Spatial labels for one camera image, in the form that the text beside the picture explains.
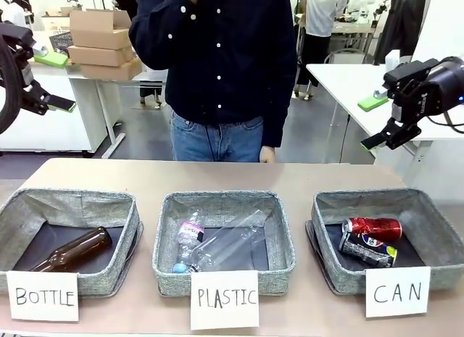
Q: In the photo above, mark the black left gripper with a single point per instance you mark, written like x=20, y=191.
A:
x=25, y=72

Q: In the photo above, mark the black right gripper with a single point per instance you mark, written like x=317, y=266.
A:
x=431, y=94

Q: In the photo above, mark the crushed red can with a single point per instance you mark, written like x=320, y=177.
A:
x=377, y=228

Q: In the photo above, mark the crushed black can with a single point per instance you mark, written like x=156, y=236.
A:
x=362, y=250

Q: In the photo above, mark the brown glass bottle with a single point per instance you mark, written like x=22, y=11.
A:
x=79, y=248

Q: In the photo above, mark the large clear plastic bottle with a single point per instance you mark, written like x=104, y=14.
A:
x=232, y=243

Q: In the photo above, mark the clear plastic water bottle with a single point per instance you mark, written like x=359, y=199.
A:
x=188, y=235

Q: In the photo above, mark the black mesh basket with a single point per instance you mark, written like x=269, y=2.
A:
x=59, y=43

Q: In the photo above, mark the grey fabric basket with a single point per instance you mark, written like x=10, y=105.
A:
x=224, y=203
x=337, y=275
x=90, y=279

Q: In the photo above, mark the paper label CAN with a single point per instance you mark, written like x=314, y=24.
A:
x=397, y=291

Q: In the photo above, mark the person's left hand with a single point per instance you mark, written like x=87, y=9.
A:
x=267, y=155

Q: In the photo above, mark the small white box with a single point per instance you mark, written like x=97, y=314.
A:
x=393, y=59

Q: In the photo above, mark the white plastic crate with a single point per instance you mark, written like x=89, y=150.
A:
x=54, y=23

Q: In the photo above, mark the flat closed cardboard box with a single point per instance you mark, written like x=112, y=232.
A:
x=112, y=70
x=98, y=56

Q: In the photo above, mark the grey chair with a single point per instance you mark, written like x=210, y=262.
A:
x=348, y=56

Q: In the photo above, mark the hanging dark coat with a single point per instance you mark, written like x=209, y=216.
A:
x=402, y=25

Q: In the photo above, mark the open cardboard box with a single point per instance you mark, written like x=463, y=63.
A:
x=98, y=29

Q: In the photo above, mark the background wooden table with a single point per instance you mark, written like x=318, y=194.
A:
x=355, y=28

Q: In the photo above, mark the white desk with legs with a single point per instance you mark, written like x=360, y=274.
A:
x=108, y=108

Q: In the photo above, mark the background person dark clothes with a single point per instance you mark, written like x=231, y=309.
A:
x=125, y=1

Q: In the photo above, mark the background person white shirt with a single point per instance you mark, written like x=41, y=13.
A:
x=322, y=14

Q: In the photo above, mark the person in dark shirt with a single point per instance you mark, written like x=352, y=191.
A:
x=224, y=61

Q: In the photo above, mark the paper label BOTTLE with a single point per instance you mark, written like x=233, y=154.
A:
x=43, y=297

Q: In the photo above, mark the paper label PLASTIC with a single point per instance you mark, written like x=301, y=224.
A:
x=224, y=300

